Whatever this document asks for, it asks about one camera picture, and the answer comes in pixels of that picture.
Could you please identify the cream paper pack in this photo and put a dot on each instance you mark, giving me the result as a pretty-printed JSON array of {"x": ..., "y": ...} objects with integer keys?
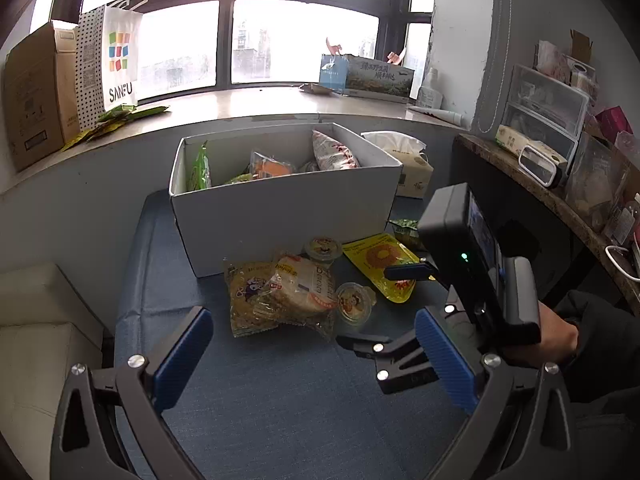
[{"x": 515, "y": 140}]

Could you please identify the person's right forearm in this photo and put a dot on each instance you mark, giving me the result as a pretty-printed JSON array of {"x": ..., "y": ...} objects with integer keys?
[{"x": 610, "y": 340}]

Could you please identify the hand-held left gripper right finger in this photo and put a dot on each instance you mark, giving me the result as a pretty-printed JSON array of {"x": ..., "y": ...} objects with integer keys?
[{"x": 445, "y": 360}]

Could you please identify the blue fabric table cover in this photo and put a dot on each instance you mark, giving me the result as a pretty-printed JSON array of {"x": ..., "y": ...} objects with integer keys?
[{"x": 280, "y": 400}]

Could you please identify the red and white printed packet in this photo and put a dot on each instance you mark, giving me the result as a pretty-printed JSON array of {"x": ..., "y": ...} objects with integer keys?
[{"x": 332, "y": 152}]

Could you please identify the white tube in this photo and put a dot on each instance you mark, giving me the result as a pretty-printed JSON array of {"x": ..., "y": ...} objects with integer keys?
[{"x": 445, "y": 116}]

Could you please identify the cartoon jelly cup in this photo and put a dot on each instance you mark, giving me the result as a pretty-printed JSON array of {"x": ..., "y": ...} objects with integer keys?
[
  {"x": 322, "y": 249},
  {"x": 354, "y": 302}
]

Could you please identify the clear plastic drawer unit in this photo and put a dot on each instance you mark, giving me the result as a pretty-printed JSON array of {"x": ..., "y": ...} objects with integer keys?
[{"x": 545, "y": 105}]

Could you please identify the white leather ottoman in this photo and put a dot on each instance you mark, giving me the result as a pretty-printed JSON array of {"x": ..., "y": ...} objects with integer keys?
[{"x": 45, "y": 350}]

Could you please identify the cream tissue pack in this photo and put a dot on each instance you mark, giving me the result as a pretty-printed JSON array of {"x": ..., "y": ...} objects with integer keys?
[{"x": 415, "y": 175}]

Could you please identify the orange snack packet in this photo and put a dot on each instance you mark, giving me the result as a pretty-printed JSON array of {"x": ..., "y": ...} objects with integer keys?
[{"x": 272, "y": 166}]

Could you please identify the pink dinosaur figure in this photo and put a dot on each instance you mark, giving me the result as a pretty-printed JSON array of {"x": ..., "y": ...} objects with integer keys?
[
  {"x": 396, "y": 57},
  {"x": 334, "y": 47}
]

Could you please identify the green snack packet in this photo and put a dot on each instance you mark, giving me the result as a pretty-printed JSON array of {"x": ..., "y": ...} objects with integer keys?
[
  {"x": 200, "y": 172},
  {"x": 405, "y": 225}
]

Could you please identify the pile of green sachets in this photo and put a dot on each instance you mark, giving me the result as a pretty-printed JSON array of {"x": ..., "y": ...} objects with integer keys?
[{"x": 115, "y": 120}]

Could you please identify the small open cardboard box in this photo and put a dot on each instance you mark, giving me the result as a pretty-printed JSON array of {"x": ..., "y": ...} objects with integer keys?
[{"x": 580, "y": 47}]

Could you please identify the white plastic bottle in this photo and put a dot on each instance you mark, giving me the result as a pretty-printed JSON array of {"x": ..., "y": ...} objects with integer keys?
[{"x": 429, "y": 95}]

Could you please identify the landscape printed tissue box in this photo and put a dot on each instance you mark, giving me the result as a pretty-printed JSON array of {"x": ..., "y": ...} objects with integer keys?
[{"x": 375, "y": 77}]

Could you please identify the white-rimmed mirror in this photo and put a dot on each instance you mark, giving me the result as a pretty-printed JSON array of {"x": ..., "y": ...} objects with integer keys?
[{"x": 537, "y": 165}]

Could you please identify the person's right hand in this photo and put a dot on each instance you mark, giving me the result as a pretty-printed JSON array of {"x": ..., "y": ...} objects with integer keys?
[{"x": 555, "y": 340}]

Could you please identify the clear plastic bag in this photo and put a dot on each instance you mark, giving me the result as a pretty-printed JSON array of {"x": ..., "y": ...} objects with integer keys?
[{"x": 590, "y": 180}]

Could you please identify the yellow donut packet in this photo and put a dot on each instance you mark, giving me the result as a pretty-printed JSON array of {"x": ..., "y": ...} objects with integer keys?
[{"x": 375, "y": 260}]

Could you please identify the wooden shelf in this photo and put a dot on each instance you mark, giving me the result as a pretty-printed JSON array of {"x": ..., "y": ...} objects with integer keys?
[{"x": 565, "y": 205}]

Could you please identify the yellow-green nut packet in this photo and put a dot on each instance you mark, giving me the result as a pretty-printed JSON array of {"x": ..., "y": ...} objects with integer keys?
[{"x": 240, "y": 179}]

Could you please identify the brown cardboard box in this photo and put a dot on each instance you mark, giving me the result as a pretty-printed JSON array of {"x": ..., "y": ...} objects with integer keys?
[{"x": 35, "y": 100}]

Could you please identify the polka dot paper bag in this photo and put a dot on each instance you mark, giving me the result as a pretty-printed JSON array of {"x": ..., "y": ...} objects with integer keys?
[{"x": 87, "y": 75}]

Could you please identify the white shopping bag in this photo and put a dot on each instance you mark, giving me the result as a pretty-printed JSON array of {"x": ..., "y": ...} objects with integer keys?
[{"x": 120, "y": 80}]

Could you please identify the clear sliced bread packet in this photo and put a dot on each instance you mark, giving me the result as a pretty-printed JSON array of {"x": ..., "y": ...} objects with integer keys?
[{"x": 305, "y": 290}]

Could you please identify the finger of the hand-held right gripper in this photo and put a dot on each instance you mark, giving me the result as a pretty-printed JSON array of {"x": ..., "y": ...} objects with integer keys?
[
  {"x": 410, "y": 272},
  {"x": 400, "y": 365}
]

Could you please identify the pink box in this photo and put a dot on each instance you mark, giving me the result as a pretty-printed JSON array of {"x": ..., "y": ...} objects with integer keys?
[{"x": 615, "y": 122}]

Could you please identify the brown paper scraps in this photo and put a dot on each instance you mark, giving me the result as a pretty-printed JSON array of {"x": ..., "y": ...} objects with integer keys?
[{"x": 315, "y": 89}]

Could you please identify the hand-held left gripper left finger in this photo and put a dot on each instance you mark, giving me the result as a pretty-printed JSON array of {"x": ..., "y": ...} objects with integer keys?
[{"x": 182, "y": 355}]

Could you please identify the floral paper bag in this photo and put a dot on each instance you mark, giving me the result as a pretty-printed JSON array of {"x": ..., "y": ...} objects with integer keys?
[{"x": 550, "y": 60}]

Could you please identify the small blue box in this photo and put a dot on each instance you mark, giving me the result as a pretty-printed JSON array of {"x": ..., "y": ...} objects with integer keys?
[{"x": 332, "y": 72}]

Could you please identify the white cardboard box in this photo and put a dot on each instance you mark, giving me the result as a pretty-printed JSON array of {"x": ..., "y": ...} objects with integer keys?
[{"x": 280, "y": 220}]

